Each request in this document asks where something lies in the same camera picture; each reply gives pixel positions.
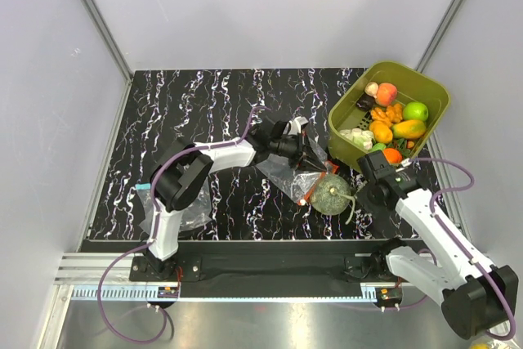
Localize green cucumber toy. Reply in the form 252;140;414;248
370;143;387;152

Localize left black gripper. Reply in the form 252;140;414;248
270;131;326;173

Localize orange fruit toy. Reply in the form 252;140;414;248
369;121;393;144

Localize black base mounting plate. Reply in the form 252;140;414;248
130;239;397;301

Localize blue zip clear bag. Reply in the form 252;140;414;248
135;183;212;235

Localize red zip clear bag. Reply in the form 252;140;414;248
256;154;338;206

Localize green netted melon toy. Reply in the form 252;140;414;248
309;173;356;225

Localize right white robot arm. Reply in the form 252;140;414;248
357;151;519;341

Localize orange ginger root toy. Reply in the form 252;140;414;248
370;103;403;126

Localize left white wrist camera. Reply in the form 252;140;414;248
287;116;308;135

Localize small orange tangerine toy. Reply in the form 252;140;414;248
382;148;403;164

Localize bright green apple toy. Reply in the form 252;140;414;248
403;101;429;122

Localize peach fruit toy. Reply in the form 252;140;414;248
375;83;397;107

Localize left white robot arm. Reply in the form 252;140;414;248
147;116;327;280

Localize red berries green sprig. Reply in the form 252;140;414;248
387;138;416;158

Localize pink garlic bulb toy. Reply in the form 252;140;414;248
364;82;379;97

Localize yellow orange mango toy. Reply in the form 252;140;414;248
391;119;427;141

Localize olive green plastic basket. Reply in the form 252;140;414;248
328;61;450;171

